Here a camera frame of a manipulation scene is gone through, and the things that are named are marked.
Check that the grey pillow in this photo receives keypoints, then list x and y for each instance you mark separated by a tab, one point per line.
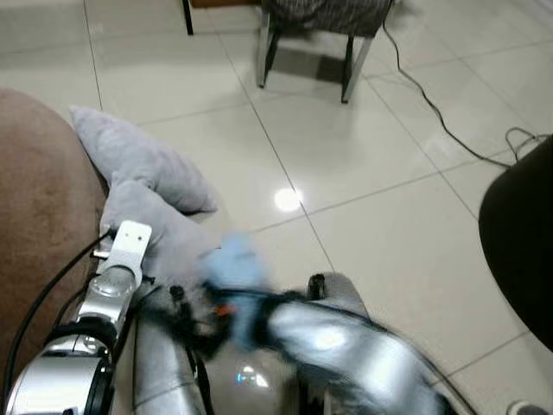
173	238
130	156

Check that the brown plush round sofa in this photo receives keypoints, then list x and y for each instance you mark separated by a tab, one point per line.
34	190

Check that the silver left robot leg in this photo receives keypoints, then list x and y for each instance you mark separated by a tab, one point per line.
164	380

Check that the black round seat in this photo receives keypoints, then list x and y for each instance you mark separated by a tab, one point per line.
523	242

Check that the grey robot foot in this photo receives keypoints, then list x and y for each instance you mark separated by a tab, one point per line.
527	408

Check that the black furniture leg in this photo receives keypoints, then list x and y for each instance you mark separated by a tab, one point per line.
187	17

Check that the checkered chair with metal legs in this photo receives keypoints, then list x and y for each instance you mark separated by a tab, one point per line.
328	13

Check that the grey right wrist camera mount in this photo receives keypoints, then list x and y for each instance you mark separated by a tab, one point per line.
235	268

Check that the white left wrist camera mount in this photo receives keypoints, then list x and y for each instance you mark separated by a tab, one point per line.
131	242

